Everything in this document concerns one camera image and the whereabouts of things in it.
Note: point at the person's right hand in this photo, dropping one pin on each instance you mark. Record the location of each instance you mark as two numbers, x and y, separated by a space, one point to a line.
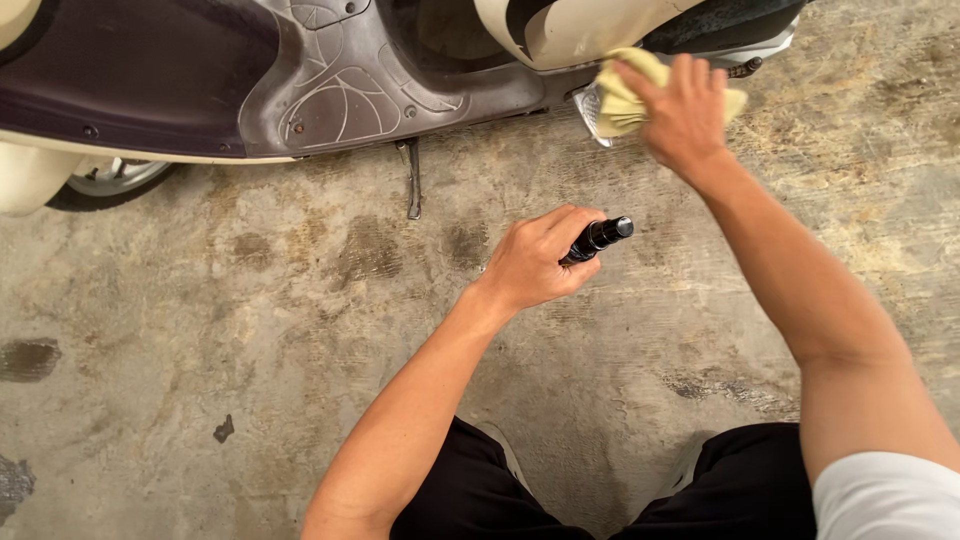
682 116

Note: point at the person's left hand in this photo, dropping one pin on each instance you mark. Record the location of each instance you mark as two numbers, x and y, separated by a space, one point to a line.
529 262

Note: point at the person's right fingers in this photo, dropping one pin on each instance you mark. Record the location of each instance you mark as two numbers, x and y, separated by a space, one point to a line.
664 71

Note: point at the yellow cleaning cloth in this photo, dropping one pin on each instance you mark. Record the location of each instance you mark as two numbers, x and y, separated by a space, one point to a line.
626 97

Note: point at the black spray bottle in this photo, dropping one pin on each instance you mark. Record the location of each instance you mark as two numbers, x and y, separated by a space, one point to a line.
598 238

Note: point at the scooter folding footpeg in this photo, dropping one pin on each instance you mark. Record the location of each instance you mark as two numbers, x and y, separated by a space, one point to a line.
744 67

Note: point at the scooter clear reflector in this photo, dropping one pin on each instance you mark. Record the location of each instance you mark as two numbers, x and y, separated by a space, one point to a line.
591 112

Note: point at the scooter side stand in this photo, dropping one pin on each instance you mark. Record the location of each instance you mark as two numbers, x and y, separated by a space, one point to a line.
410 178

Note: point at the cream and brown scooter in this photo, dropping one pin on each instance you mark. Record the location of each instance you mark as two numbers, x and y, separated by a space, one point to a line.
315 67

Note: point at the person's grey shoe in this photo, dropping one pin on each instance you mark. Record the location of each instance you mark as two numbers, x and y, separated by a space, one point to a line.
686 465
504 454

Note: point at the person's black shorts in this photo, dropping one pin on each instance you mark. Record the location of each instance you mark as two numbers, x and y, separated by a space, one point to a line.
622 491

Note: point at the person's white shirt sleeve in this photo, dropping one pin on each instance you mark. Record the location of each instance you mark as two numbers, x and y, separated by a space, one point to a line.
889 499

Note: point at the scooter front wheel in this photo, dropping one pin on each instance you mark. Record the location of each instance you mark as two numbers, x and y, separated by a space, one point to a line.
112 184

